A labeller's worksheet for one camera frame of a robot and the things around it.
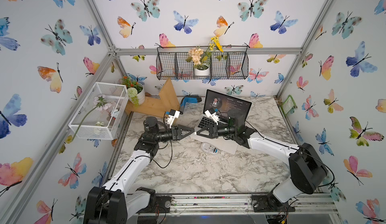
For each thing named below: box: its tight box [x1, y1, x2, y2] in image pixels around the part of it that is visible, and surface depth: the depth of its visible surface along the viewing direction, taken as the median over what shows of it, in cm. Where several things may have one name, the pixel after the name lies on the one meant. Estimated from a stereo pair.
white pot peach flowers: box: [185, 36, 224, 77], surface depth 87 cm
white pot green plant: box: [121, 75, 146, 107], surface depth 98 cm
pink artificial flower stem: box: [72, 94, 113, 142], surface depth 74 cm
